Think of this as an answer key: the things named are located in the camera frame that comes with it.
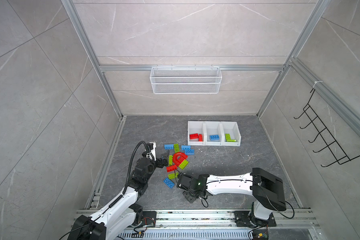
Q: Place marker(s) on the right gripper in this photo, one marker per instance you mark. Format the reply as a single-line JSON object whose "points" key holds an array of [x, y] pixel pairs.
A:
{"points": [[190, 200]]}

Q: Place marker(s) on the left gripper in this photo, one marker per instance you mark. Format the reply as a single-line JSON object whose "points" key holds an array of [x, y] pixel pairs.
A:
{"points": [[165, 161]]}

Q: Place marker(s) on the white three-compartment bin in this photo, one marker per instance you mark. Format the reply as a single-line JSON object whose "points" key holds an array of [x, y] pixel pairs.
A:
{"points": [[207, 128]]}

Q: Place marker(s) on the blue lego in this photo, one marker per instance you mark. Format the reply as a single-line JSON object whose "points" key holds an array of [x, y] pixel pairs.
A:
{"points": [[169, 146], [189, 152], [168, 183], [185, 147], [214, 138]]}

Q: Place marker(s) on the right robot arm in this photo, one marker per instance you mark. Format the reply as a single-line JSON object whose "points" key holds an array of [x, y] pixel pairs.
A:
{"points": [[266, 188]]}

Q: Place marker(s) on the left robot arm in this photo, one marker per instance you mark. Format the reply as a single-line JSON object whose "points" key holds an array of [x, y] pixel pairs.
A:
{"points": [[122, 211]]}

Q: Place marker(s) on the red arch lego piece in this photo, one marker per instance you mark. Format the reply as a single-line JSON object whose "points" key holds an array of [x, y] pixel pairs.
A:
{"points": [[178, 158]]}

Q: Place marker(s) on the green lego top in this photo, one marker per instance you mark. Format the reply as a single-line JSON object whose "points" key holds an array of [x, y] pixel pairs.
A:
{"points": [[176, 148]]}

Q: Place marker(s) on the green lego under arch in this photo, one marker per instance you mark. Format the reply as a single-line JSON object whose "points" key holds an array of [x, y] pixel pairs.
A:
{"points": [[183, 164]]}

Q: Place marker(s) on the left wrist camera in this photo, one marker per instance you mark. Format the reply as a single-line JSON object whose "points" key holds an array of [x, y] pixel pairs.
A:
{"points": [[151, 153]]}

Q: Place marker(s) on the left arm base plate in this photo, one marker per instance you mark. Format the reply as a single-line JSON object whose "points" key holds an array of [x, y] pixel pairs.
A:
{"points": [[145, 219]]}

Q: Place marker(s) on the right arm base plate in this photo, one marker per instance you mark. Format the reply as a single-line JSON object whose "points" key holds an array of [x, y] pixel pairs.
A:
{"points": [[247, 219]]}

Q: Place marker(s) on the white wire mesh basket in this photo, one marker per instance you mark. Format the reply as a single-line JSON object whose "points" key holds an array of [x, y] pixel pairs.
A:
{"points": [[185, 80]]}

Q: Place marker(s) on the black wire hook rack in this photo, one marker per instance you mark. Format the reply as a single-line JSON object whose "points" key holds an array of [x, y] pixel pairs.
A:
{"points": [[325, 135]]}

